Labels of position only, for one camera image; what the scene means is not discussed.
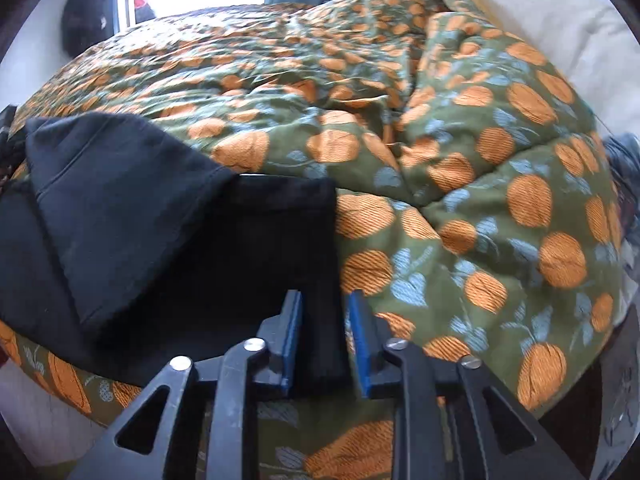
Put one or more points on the black pants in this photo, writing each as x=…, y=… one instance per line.
x=200, y=260

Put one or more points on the cream white pillow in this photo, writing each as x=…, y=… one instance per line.
x=550, y=25

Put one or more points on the dark grey printed object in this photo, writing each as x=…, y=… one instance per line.
x=620, y=390

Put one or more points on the black hanging garment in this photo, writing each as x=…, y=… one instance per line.
x=87, y=10

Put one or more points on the blue denim cloth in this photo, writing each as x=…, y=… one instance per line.
x=622, y=160

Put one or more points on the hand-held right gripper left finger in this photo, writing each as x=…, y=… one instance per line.
x=292, y=345

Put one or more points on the white bed sheet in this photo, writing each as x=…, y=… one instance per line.
x=35, y=410

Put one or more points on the green quilt with orange print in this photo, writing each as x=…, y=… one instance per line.
x=450, y=160

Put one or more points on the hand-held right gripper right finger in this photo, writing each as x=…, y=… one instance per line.
x=360, y=350

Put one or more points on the small red object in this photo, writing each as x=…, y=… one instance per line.
x=144, y=7

